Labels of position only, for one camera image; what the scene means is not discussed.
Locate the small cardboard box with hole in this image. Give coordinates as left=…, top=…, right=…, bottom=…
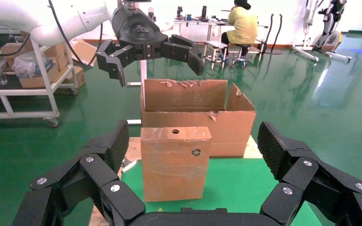
left=140, top=126, right=212, bottom=203

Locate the flat cardboard sheet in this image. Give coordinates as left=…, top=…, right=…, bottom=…
left=69, top=37, right=98, bottom=67

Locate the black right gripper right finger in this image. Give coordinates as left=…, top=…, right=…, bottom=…
left=257, top=121, right=362, bottom=226

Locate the white wheeled cart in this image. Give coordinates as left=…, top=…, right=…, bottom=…
left=0, top=24, right=79, bottom=128

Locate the black swivel stool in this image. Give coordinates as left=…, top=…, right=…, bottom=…
left=229, top=43, right=252, bottom=69

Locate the white exercise machine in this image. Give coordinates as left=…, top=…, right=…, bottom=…
left=292, top=0, right=353, bottom=62

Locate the white tube frame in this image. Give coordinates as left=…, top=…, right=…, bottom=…
left=126, top=59, right=148, bottom=126

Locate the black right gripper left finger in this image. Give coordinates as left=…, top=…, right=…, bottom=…
left=12, top=119, right=146, bottom=226

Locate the clear plastic bag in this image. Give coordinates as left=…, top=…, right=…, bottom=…
left=12, top=51, right=49, bottom=79

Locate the large open cardboard carton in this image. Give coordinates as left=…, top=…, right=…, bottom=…
left=140, top=79, right=257, bottom=158

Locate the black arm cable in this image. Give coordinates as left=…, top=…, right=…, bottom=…
left=0, top=0, right=104, bottom=68

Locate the brown cardboard box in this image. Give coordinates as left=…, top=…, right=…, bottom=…
left=54, top=66, right=86, bottom=96
left=0, top=42, right=34, bottom=68
left=18, top=64, right=60, bottom=89
left=43, top=43, right=70, bottom=71

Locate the black floor stand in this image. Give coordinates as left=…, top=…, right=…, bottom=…
left=263, top=13, right=284, bottom=56

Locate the green cloth mat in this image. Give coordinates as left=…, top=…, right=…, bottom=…
left=120, top=157, right=324, bottom=226

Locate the person in yellow shirt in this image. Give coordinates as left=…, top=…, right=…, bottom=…
left=220, top=0, right=259, bottom=60

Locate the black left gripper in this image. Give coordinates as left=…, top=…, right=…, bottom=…
left=96, top=6, right=205, bottom=87

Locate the white square stool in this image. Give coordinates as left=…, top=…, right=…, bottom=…
left=203, top=40, right=229, bottom=70

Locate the white desk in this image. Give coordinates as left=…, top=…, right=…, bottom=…
left=173, top=17, right=270, bottom=54

